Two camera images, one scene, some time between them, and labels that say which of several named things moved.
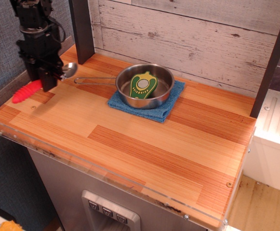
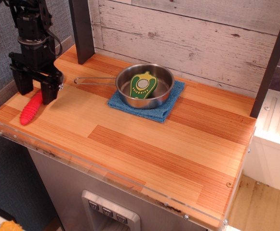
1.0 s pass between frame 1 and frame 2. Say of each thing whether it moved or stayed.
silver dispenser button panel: stayed
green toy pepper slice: stayed
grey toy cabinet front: stayed
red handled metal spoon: moved
